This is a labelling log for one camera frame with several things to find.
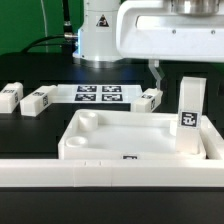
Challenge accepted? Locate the black upright cable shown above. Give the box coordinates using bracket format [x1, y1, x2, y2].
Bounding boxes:
[61, 0, 74, 34]

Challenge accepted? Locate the white base marker plate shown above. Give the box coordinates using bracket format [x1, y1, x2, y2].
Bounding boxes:
[53, 84, 142, 104]

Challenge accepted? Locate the white L-shaped obstacle fence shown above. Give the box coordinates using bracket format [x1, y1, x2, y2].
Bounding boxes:
[0, 115, 224, 187]

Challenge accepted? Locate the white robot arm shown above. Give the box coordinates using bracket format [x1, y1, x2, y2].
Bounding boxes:
[73, 0, 224, 80]

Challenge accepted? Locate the white desk top tray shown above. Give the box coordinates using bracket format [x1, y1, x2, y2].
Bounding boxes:
[58, 109, 206, 160]

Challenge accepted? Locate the thin white cable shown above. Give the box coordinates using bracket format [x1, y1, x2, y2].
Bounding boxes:
[40, 0, 50, 54]

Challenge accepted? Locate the black cable with connector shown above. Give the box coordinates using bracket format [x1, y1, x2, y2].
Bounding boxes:
[20, 31, 80, 54]

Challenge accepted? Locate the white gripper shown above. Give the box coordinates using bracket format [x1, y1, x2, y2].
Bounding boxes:
[116, 0, 224, 90]

